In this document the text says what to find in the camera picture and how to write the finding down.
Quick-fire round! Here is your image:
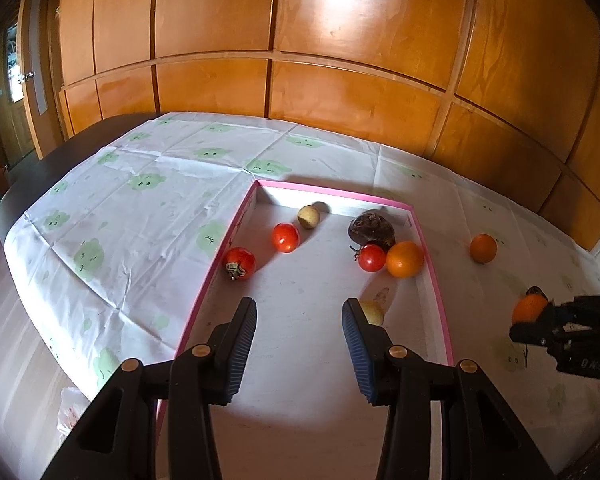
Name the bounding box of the crumpled white plastic bag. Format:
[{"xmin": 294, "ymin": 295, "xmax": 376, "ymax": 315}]
[{"xmin": 55, "ymin": 385, "xmax": 92, "ymax": 433}]

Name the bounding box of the small oval orange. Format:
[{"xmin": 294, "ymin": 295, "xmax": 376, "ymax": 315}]
[{"xmin": 511, "ymin": 294, "xmax": 550, "ymax": 325}]

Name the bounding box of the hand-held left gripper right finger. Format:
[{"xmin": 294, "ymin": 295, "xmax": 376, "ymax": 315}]
[{"xmin": 341, "ymin": 297, "xmax": 556, "ymax": 480}]

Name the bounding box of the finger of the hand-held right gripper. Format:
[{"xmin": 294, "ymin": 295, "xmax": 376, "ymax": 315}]
[{"xmin": 509, "ymin": 301, "xmax": 556, "ymax": 347}]

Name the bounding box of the red tomato with leafy calyx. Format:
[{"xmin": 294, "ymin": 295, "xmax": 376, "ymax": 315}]
[{"xmin": 223, "ymin": 246, "xmax": 257, "ymax": 281}]

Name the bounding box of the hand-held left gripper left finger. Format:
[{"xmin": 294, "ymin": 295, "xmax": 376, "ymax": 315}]
[{"xmin": 40, "ymin": 296, "xmax": 258, "ymax": 480}]

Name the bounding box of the small tan round fruit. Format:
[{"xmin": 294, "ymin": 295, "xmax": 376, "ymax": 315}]
[
  {"xmin": 297, "ymin": 205, "xmax": 321, "ymax": 230},
  {"xmin": 359, "ymin": 300, "xmax": 386, "ymax": 327}
]

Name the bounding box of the wooden door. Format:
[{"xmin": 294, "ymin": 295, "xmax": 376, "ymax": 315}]
[{"xmin": 17, "ymin": 0, "xmax": 66, "ymax": 158}]

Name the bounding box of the white printed tablecloth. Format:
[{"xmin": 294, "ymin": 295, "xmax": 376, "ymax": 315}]
[{"xmin": 2, "ymin": 111, "xmax": 600, "ymax": 480}]

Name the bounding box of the large round orange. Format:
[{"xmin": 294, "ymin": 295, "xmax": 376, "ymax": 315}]
[{"xmin": 385, "ymin": 241, "xmax": 426, "ymax": 279}]

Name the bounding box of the pink-rimmed shallow box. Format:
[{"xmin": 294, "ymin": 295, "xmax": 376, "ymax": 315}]
[{"xmin": 150, "ymin": 178, "xmax": 455, "ymax": 480}]

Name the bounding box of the orange with green leaf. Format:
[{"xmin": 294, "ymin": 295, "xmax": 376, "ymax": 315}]
[{"xmin": 469, "ymin": 233, "xmax": 498, "ymax": 264}]

